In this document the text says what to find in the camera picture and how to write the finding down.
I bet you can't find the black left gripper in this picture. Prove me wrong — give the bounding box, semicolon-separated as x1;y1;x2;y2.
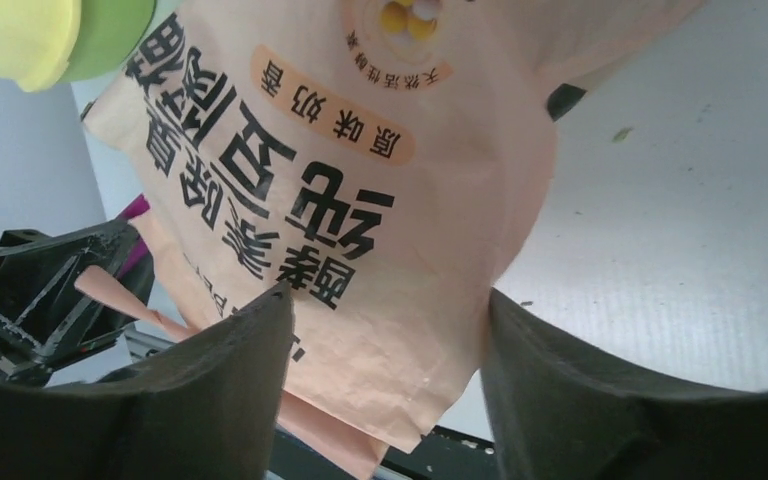
0;220;154;387

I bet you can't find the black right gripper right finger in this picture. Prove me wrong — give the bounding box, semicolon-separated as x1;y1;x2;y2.
481;291;768;479

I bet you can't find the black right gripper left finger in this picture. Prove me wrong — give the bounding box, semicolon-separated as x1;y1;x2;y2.
0;284;294;479

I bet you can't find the magenta plastic scoop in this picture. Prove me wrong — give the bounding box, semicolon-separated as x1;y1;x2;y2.
115;193;153;280

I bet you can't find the peach cat litter bag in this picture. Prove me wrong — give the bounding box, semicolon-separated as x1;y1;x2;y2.
84;1;698;479

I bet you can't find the yellow green litter box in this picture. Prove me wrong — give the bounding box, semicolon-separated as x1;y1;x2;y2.
0;0;161;92

